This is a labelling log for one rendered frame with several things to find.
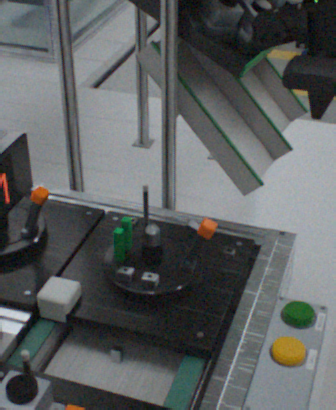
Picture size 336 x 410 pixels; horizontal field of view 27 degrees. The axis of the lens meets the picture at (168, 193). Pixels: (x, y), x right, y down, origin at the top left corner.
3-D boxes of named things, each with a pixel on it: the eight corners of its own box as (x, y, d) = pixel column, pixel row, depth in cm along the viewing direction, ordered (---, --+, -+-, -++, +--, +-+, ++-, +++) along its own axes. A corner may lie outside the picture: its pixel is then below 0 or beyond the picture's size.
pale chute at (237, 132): (274, 160, 122) (293, 148, 119) (243, 197, 113) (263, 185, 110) (174, 30, 120) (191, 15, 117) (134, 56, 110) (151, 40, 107)
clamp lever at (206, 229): (196, 260, 98) (218, 223, 93) (192, 269, 96) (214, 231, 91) (174, 248, 98) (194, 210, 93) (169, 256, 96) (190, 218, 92)
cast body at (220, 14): (220, 25, 110) (240, -13, 105) (233, 44, 108) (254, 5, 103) (175, 23, 105) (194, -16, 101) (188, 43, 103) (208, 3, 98)
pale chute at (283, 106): (291, 122, 134) (309, 111, 131) (264, 152, 125) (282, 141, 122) (200, 3, 131) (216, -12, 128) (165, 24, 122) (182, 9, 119)
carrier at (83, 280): (254, 249, 107) (260, 179, 100) (210, 361, 88) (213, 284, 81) (108, 219, 114) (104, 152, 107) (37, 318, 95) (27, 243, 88)
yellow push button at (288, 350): (306, 351, 90) (308, 339, 89) (301, 374, 86) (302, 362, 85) (275, 343, 91) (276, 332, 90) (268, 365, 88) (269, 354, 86)
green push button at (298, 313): (315, 314, 95) (317, 303, 94) (310, 335, 92) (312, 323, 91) (285, 308, 96) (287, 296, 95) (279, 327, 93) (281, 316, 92)
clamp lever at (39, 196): (38, 227, 104) (51, 190, 100) (31, 234, 103) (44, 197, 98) (17, 215, 105) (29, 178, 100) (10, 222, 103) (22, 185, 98)
